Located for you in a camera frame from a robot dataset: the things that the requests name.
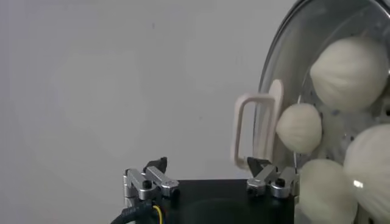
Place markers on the white steamed baozi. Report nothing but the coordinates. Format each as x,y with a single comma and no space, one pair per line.
348,74
299,128
326,191
370,170

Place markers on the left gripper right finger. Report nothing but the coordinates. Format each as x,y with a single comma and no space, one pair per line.
271,181

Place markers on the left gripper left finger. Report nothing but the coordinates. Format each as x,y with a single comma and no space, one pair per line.
152,181

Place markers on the round glass pot lid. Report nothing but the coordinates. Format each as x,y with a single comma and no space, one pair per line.
256,100

